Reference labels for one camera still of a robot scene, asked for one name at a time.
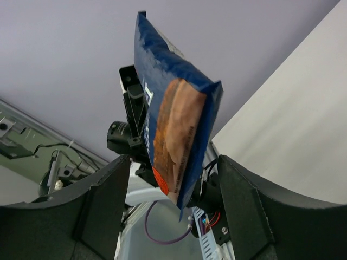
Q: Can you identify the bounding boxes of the blue Burts chips bag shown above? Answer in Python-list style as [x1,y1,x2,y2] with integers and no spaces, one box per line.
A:
[133,11,223,210]

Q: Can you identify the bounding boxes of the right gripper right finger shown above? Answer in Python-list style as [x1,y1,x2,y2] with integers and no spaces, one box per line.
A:
[217,155,346,259]

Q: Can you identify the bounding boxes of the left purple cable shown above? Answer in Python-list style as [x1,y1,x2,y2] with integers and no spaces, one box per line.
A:
[145,200,195,246]

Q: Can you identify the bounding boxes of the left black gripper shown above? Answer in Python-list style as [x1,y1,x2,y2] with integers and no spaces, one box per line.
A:
[107,65,158,187]

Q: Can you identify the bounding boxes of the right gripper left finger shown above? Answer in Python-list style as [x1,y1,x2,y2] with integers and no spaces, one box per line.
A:
[1,155,130,259]

